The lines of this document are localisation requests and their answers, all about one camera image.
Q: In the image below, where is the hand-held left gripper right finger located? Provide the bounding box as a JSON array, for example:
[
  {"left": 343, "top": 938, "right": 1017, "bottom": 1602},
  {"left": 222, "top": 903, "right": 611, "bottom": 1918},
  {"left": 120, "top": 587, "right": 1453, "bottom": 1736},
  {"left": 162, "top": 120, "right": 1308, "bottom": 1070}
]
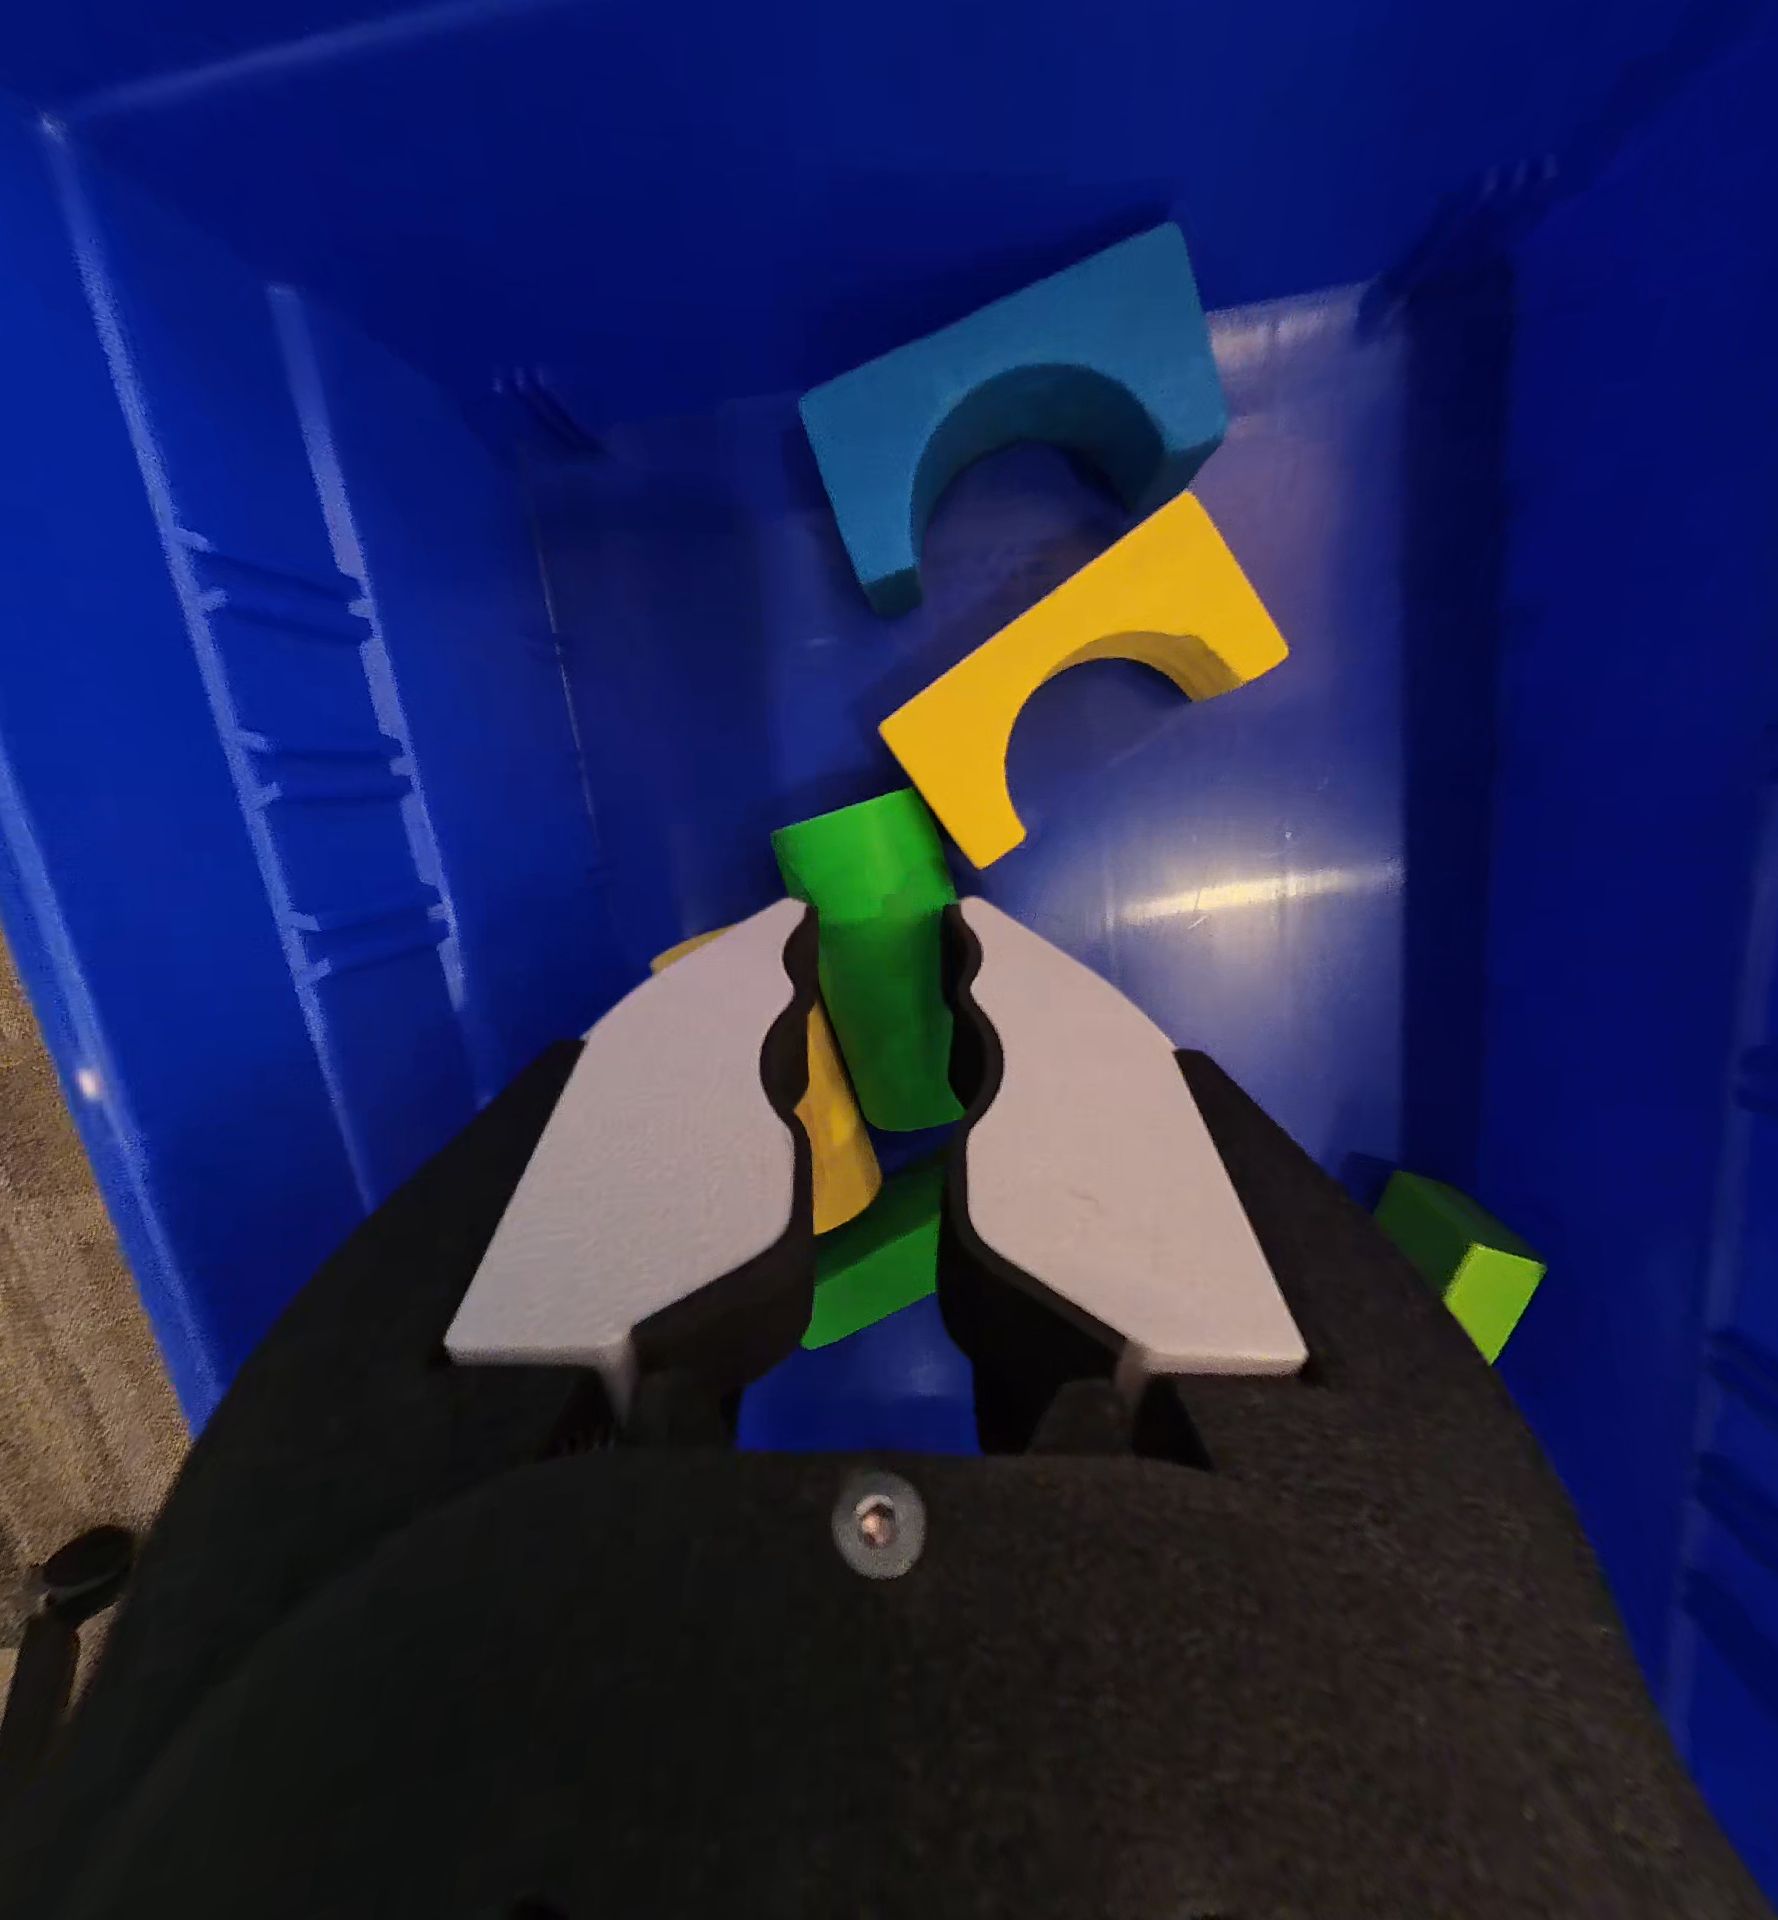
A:
[{"left": 935, "top": 895, "right": 1311, "bottom": 1416}]

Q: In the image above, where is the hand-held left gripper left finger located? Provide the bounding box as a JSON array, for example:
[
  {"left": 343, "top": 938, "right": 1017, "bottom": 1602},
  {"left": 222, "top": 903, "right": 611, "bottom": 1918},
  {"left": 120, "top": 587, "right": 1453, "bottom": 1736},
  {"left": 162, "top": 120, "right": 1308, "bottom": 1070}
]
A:
[{"left": 443, "top": 895, "right": 821, "bottom": 1408}]

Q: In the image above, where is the yellow cylinder block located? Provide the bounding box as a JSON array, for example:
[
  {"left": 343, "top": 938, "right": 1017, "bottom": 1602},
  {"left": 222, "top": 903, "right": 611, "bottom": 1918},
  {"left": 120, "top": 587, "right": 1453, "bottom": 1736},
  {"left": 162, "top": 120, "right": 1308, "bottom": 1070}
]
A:
[{"left": 650, "top": 926, "right": 885, "bottom": 1240}]

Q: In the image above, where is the green cylinder block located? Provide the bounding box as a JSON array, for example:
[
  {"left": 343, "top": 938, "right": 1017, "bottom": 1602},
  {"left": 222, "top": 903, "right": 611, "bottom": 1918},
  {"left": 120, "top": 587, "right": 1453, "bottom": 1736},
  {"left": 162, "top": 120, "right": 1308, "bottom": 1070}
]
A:
[{"left": 767, "top": 791, "right": 969, "bottom": 1133}]

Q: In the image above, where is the yellow arch block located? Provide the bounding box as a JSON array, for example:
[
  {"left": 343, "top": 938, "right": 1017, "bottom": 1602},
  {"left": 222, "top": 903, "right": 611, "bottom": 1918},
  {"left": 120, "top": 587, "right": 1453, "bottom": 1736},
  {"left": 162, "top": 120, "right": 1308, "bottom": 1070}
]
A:
[{"left": 877, "top": 493, "right": 1291, "bottom": 874}]

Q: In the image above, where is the blue plastic bin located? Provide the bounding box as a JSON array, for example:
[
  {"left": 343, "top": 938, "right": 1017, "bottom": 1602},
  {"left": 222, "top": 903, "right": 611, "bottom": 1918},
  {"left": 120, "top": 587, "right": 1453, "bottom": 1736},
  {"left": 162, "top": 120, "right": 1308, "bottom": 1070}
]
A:
[{"left": 0, "top": 0, "right": 1778, "bottom": 1920}]

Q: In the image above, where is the blue arch block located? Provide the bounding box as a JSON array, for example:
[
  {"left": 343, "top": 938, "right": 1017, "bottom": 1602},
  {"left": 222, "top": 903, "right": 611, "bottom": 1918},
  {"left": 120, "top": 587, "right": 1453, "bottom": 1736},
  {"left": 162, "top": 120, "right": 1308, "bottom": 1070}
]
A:
[{"left": 799, "top": 221, "right": 1226, "bottom": 618}]

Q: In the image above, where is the green wooden block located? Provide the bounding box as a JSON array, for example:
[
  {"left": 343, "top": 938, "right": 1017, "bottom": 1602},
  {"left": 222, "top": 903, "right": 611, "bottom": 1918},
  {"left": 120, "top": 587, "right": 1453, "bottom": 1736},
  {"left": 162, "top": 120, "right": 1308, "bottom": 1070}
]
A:
[
  {"left": 1372, "top": 1169, "right": 1549, "bottom": 1366},
  {"left": 803, "top": 1156, "right": 954, "bottom": 1353}
]

